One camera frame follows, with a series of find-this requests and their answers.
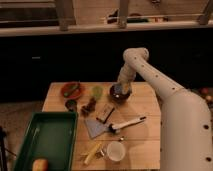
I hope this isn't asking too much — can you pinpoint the blue grey sponge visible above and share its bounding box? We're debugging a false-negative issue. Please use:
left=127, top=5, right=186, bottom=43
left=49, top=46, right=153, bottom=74
left=114, top=84, right=122, bottom=94

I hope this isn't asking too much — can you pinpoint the dark purple bowl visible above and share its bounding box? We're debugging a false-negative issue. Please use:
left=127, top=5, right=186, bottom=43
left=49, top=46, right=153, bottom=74
left=109, top=83, right=131, bottom=103

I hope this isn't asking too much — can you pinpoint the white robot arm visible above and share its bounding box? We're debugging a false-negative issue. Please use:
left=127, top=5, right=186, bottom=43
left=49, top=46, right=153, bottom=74
left=118, top=48, right=213, bottom=171

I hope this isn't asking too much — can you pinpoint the light green cup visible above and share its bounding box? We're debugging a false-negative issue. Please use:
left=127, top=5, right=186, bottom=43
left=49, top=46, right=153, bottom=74
left=92, top=86, right=103, bottom=100

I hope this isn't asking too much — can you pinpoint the white black eraser block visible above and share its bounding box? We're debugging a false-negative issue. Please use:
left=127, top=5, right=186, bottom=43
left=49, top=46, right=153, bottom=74
left=96, top=103, right=115, bottom=123

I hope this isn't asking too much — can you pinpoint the green pickle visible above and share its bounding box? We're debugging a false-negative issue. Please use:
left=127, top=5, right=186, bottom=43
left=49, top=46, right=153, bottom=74
left=63, top=83, right=80, bottom=97

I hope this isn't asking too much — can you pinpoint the brown pine cone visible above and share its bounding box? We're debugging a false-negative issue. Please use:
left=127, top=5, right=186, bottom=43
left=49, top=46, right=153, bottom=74
left=81, top=98, right=96, bottom=116

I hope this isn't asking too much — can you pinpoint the orange plate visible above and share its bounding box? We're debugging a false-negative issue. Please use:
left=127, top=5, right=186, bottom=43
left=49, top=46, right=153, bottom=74
left=61, top=82, right=82, bottom=99

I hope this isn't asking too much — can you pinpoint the dark green small cup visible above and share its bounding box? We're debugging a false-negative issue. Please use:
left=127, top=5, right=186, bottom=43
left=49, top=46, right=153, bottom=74
left=65, top=99, right=77, bottom=112

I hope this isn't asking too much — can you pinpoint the grey triangular cloth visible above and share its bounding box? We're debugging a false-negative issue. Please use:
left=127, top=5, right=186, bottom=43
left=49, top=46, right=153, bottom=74
left=84, top=118, right=108, bottom=139

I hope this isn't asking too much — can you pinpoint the white cup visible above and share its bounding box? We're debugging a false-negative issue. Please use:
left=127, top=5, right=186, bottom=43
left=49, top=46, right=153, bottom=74
left=106, top=141, right=126, bottom=162

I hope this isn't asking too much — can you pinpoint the yellow banana toy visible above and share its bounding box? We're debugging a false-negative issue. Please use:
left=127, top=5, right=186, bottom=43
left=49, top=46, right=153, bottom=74
left=82, top=142, right=102, bottom=165

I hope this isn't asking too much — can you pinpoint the green plastic bin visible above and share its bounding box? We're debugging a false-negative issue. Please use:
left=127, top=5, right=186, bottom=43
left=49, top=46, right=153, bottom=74
left=13, top=112, right=78, bottom=171

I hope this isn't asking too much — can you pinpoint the orange fruit toy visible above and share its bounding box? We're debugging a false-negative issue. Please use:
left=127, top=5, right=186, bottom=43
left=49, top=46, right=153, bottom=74
left=32, top=159, right=48, bottom=171

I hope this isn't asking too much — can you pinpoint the black tripod stand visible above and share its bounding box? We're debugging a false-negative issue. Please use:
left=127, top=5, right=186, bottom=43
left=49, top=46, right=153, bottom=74
left=0, top=126, right=8, bottom=171

